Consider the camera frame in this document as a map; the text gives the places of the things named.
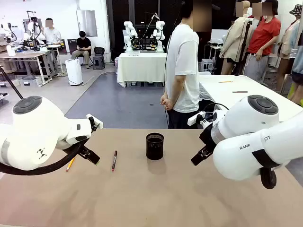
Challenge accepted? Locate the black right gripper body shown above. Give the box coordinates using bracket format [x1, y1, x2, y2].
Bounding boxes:
[199, 123, 217, 152]

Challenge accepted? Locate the black marker with pink cap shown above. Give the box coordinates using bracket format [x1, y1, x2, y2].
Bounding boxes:
[111, 150, 118, 172]

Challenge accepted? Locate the person right forearm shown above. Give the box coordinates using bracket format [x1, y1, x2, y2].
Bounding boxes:
[168, 81, 186, 105]

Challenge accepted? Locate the black mesh pen holder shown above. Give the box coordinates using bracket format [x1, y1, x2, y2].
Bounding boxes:
[145, 132, 165, 161]

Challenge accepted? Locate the white side table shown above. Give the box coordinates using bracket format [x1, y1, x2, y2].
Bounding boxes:
[198, 74, 303, 125]

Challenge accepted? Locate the clear plastic bag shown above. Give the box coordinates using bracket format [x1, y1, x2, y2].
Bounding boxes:
[199, 81, 216, 106]

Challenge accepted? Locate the person in white t-shirt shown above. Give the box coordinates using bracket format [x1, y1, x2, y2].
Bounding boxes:
[160, 0, 201, 130]

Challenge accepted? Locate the white crate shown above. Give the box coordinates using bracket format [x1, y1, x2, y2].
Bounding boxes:
[200, 59, 214, 73]

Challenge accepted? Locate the white air purifier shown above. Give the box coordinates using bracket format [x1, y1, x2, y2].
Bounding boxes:
[65, 59, 83, 86]

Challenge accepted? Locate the black stool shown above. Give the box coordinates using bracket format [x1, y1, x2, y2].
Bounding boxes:
[93, 55, 106, 70]

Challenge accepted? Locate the black slanted pole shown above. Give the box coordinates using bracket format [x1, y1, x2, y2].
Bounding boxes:
[0, 67, 24, 100]

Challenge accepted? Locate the yellow green object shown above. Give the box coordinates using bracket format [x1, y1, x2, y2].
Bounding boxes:
[287, 82, 303, 107]

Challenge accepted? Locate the table with white cloth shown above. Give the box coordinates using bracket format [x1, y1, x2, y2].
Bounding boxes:
[117, 52, 168, 88]

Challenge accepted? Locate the black tripod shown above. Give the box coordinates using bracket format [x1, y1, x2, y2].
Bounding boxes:
[236, 20, 252, 76]

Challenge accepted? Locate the mannequin in beige jacket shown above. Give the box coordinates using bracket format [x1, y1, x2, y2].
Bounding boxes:
[219, 1, 253, 76]

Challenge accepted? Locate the seated person in black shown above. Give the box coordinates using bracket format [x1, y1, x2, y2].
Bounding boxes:
[71, 30, 93, 70]

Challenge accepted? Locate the small white desk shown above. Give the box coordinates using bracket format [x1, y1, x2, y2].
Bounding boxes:
[46, 44, 65, 79]

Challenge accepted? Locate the wooden top desk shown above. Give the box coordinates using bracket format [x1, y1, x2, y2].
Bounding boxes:
[0, 52, 49, 87]

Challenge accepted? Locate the seated person in white shirt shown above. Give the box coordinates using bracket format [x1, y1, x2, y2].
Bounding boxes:
[41, 17, 62, 45]

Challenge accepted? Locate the mannequin with bucket hat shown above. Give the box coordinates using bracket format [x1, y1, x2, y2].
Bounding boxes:
[276, 4, 303, 105]

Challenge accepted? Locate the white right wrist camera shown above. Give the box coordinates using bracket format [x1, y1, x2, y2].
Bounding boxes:
[187, 111, 206, 126]

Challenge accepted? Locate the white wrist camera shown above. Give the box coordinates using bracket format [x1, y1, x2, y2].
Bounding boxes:
[86, 113, 104, 132]
[187, 111, 206, 126]

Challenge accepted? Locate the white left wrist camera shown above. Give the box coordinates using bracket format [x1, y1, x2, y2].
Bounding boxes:
[86, 113, 104, 132]

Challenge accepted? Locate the black cable sleeve left arm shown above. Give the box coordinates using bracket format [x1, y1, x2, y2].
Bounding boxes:
[0, 141, 84, 176]

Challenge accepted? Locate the black cable sleeve arm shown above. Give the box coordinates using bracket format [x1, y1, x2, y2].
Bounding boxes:
[0, 141, 84, 176]
[252, 148, 284, 190]

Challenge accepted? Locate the black cable sleeve right arm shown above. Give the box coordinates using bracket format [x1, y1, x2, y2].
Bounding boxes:
[252, 148, 284, 190]

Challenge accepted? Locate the grey wall panel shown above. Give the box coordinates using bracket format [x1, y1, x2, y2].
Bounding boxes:
[75, 9, 98, 37]

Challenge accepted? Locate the white robot with black cables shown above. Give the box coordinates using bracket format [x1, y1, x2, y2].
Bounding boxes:
[26, 10, 47, 52]

